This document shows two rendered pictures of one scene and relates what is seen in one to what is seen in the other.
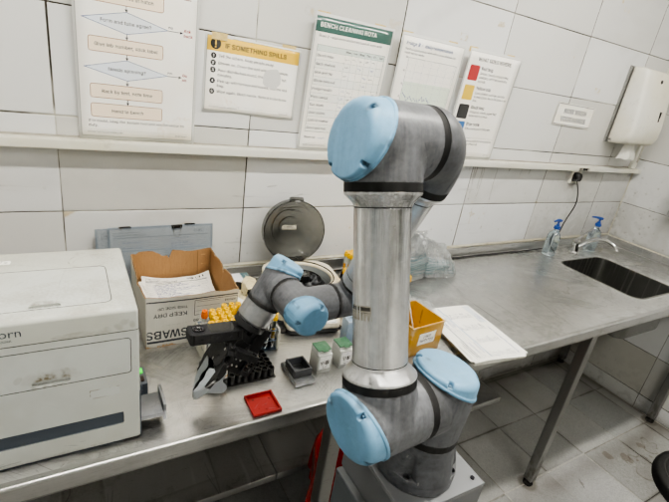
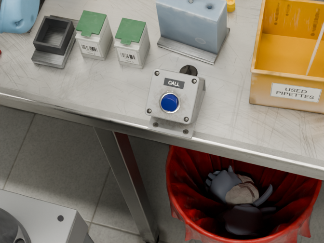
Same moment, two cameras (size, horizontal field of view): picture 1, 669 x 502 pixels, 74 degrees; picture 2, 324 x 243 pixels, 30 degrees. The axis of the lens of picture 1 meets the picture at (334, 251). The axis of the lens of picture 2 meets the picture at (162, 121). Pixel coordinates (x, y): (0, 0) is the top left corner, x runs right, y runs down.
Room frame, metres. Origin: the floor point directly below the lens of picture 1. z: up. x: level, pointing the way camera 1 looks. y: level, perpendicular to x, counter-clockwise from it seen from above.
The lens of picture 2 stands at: (0.76, -0.55, 1.71)
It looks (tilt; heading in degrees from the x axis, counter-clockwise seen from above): 63 degrees down; 60
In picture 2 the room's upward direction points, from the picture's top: 11 degrees counter-clockwise
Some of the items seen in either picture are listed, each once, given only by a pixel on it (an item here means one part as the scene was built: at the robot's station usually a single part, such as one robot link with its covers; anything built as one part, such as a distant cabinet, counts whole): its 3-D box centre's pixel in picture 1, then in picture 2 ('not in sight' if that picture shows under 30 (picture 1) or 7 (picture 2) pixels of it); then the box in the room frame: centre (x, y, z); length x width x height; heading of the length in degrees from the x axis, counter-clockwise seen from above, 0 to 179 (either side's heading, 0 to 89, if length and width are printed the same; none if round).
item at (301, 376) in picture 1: (298, 369); (55, 37); (0.94, 0.04, 0.89); 0.09 x 0.05 x 0.04; 33
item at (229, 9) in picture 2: not in sight; (230, 4); (1.19, -0.10, 0.89); 0.02 x 0.02 x 0.02
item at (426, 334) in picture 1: (411, 328); (299, 56); (1.18, -0.27, 0.93); 0.13 x 0.13 x 0.10; 38
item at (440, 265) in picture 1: (434, 255); not in sight; (1.78, -0.43, 0.94); 0.20 x 0.17 x 0.14; 106
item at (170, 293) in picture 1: (181, 292); not in sight; (1.13, 0.42, 0.95); 0.29 x 0.25 x 0.15; 33
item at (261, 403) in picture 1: (262, 402); not in sight; (0.81, 0.11, 0.88); 0.07 x 0.07 x 0.01; 33
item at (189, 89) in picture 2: not in sight; (178, 85); (1.02, -0.18, 0.92); 0.13 x 0.07 x 0.08; 33
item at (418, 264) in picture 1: (404, 252); not in sight; (1.70, -0.28, 0.97); 0.26 x 0.17 x 0.19; 137
